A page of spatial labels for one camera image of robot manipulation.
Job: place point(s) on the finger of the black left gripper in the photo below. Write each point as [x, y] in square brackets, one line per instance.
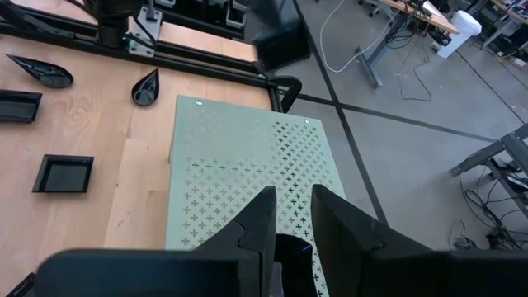
[280, 12]
[260, 12]

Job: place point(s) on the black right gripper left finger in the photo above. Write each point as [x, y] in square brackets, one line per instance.
[247, 239]

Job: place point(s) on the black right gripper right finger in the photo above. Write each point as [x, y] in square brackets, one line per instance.
[354, 239]

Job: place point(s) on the black wavy-edged plate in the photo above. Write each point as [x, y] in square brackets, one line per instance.
[295, 255]

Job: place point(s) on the black teardrop plate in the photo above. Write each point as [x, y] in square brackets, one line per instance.
[145, 91]
[45, 73]

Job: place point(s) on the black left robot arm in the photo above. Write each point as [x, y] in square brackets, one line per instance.
[111, 24]

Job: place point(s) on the grey storage bin rack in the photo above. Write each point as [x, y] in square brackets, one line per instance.
[236, 18]

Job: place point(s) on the green perforated metal riser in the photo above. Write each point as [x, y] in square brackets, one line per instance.
[231, 144]

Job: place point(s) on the wooden desk grey legs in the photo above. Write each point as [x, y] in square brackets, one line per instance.
[433, 18]

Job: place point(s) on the white trash bin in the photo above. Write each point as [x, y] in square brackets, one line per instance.
[460, 33]

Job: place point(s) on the grey metal frame table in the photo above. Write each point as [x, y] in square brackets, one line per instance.
[507, 144]

